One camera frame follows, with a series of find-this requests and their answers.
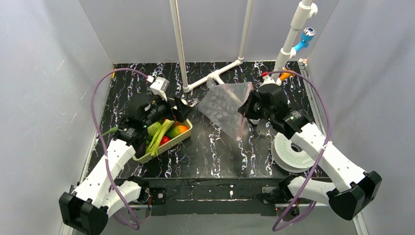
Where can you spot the green onion with white root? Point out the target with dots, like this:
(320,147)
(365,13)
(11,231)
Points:
(110,131)

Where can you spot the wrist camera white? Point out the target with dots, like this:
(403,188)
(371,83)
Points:
(267,78)
(158,86)

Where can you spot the white jointed pipe stand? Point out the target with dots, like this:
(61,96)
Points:
(306,9)

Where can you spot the cream woven basket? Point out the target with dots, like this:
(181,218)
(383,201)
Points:
(173,142)

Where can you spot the orange clamp fitting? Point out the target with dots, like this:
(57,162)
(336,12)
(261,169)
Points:
(284,75)

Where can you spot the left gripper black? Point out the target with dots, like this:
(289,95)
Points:
(176,105)

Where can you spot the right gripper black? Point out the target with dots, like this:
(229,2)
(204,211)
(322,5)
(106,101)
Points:
(248,105)

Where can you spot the blue clamp fitting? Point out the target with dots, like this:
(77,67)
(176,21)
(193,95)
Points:
(306,37)

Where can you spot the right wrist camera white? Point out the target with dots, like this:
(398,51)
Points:
(267,78)

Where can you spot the clear zip top bag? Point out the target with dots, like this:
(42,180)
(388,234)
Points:
(221,103)

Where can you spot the orange green mango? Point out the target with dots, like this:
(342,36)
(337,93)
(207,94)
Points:
(176,131)

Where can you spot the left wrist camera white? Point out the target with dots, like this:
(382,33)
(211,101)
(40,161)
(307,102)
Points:
(158,86)

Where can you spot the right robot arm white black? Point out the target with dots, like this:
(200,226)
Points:
(351,188)

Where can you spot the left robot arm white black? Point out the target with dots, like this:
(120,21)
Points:
(90,205)

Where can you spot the red tomato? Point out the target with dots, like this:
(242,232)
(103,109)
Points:
(164,140)

